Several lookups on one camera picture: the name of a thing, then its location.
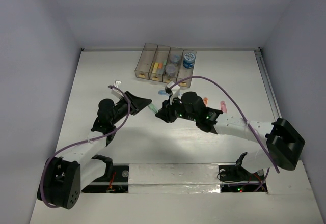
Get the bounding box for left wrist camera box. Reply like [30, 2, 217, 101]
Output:
[114, 80, 122, 88]

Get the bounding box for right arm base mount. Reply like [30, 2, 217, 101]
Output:
[216, 152, 267, 193]

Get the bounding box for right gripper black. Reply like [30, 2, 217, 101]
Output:
[155, 95, 198, 123]

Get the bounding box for blue round clip jar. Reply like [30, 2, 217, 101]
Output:
[182, 51, 196, 69]

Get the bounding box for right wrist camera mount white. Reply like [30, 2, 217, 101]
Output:
[165, 81, 180, 105]

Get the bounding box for blue correction tape pen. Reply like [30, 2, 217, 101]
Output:
[158, 90, 169, 96]

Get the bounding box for silver foil front rail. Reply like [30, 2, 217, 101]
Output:
[128, 163, 221, 194]

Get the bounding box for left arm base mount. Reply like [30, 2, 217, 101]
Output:
[81, 155, 129, 193]

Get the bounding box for clear jar colourful clips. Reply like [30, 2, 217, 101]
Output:
[169, 54, 181, 66]

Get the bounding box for green correction tape pen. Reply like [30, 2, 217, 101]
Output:
[148, 103, 158, 114]

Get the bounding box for pink highlighter marker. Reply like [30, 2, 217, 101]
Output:
[220, 101, 227, 113]

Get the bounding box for yellow highlighter marker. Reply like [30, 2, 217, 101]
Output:
[152, 63, 158, 74]

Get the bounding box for smoked drawer box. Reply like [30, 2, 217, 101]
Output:
[149, 45, 171, 82]
[162, 47, 183, 83]
[177, 49, 197, 81]
[135, 43, 158, 79]

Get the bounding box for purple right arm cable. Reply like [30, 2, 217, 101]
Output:
[170, 75, 280, 192]

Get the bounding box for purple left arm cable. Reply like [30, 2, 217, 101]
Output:
[39, 85, 131, 208]

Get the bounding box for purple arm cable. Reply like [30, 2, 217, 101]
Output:
[39, 85, 131, 208]
[170, 75, 280, 192]

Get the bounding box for orange correction tape pen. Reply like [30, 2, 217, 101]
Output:
[203, 97, 208, 106]

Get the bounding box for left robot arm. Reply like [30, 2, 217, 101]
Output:
[37, 91, 152, 209]

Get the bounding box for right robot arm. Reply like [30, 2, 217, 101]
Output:
[156, 92, 305, 179]

